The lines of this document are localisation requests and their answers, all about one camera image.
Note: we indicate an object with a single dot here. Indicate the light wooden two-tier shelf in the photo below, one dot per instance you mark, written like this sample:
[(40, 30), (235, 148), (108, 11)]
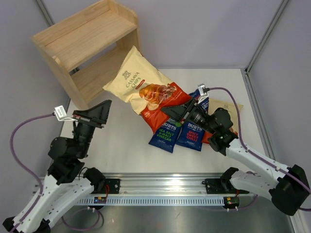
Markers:
[(85, 51)]

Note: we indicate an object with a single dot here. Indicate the white slotted cable duct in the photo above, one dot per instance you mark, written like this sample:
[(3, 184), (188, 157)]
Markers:
[(152, 201)]

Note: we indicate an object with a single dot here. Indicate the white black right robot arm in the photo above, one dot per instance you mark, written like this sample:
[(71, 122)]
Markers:
[(286, 187)]

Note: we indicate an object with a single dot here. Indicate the grey aluminium frame post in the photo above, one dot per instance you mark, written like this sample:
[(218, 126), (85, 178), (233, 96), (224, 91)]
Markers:
[(44, 12), (266, 36)]

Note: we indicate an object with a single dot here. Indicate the Burts sea salt vinegar bag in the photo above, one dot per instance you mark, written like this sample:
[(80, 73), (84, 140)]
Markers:
[(166, 136)]

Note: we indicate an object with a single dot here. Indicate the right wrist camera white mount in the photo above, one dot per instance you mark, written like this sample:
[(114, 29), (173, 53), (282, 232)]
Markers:
[(203, 91)]

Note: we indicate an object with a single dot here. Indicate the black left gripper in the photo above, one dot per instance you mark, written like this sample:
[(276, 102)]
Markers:
[(96, 117)]

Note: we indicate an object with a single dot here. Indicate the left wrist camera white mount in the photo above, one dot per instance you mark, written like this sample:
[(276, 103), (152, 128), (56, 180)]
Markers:
[(61, 114)]

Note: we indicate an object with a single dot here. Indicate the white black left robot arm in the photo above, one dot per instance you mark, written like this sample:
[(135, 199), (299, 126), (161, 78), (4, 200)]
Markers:
[(58, 192)]

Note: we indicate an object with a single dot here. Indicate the grey aluminium frame post right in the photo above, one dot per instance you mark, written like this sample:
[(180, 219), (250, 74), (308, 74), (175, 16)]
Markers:
[(266, 36)]

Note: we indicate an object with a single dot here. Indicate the cassava chips bag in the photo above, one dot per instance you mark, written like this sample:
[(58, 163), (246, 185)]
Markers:
[(140, 84), (222, 118)]

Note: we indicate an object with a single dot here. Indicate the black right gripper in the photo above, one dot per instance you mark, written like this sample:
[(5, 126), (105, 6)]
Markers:
[(181, 112)]

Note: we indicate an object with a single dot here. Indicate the grey aluminium frame post left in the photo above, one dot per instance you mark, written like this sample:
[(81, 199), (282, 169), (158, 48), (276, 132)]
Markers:
[(44, 12)]

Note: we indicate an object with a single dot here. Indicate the Burts spicy sweet chilli bag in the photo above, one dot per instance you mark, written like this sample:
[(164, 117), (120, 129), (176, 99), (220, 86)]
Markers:
[(191, 136)]

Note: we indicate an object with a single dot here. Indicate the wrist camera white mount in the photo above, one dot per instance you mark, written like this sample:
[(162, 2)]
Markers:
[(61, 114), (203, 91)]

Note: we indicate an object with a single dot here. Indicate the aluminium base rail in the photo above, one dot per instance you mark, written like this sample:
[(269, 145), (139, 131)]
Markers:
[(161, 184)]

